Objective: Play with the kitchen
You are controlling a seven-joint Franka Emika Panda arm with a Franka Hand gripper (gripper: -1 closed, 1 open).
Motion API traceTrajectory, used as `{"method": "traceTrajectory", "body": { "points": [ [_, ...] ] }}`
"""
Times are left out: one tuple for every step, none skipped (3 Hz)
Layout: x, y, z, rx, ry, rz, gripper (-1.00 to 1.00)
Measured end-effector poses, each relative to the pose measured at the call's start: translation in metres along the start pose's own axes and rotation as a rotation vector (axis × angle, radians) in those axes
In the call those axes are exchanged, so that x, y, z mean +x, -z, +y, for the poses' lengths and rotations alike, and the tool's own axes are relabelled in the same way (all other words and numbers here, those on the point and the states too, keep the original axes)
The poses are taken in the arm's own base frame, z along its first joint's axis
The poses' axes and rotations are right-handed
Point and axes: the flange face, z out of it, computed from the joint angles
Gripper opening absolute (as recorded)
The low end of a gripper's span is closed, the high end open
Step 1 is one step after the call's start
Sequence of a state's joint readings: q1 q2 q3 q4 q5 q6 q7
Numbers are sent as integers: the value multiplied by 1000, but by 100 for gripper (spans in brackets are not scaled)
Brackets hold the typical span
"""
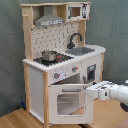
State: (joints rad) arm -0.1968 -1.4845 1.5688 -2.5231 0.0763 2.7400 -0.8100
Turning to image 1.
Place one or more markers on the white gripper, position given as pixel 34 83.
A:
pixel 103 90

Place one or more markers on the white oven door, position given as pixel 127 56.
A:
pixel 69 104

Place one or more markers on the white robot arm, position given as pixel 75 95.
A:
pixel 119 93

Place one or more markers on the wooden toy kitchen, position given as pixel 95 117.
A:
pixel 39 74

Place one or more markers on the right oven knob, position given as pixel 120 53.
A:
pixel 74 69

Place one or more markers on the oven knob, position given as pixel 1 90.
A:
pixel 56 75
pixel 74 69

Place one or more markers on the left oven knob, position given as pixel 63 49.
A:
pixel 56 75

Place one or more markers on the grey sink basin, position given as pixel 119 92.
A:
pixel 79 51

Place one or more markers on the black faucet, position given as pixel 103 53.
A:
pixel 71 44

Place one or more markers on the silver cooking pot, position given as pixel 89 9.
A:
pixel 49 55

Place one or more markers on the toy microwave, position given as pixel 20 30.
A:
pixel 78 11

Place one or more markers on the silver range hood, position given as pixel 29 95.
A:
pixel 48 18

